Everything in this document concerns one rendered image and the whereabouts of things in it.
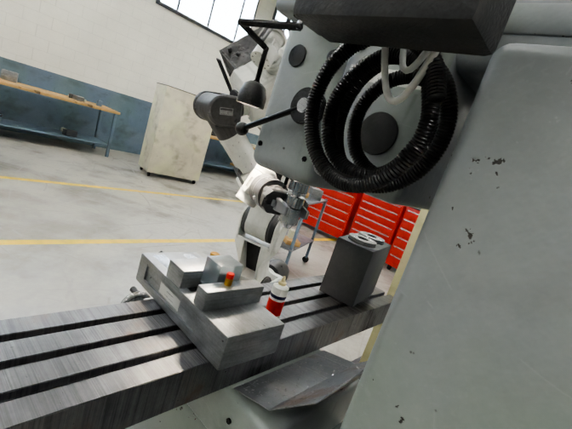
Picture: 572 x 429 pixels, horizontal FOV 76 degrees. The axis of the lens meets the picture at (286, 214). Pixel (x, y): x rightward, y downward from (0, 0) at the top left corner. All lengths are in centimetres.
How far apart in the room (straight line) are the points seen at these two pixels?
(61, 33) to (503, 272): 821
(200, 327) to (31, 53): 772
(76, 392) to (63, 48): 792
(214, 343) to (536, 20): 69
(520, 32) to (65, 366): 80
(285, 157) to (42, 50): 767
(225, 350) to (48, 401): 26
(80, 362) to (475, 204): 60
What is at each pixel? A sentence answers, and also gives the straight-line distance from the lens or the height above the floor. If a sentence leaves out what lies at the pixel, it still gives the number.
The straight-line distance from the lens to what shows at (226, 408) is 83.
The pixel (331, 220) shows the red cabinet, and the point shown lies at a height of 31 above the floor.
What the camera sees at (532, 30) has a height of 162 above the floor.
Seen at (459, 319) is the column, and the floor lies 126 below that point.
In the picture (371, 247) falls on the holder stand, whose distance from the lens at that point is 115.
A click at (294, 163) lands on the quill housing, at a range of 74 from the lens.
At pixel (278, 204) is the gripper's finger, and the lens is 85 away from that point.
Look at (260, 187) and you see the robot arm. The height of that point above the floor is 125.
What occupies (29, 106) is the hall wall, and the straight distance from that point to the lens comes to 831.
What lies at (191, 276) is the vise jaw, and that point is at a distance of 79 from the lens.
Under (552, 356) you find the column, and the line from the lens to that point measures 45.
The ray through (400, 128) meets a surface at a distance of 62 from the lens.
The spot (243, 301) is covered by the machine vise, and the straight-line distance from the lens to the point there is 78.
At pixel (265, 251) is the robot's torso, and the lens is 155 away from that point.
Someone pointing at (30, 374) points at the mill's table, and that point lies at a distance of 67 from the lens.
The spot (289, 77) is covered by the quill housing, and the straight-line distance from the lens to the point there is 81.
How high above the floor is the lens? 139
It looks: 11 degrees down
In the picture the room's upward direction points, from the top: 18 degrees clockwise
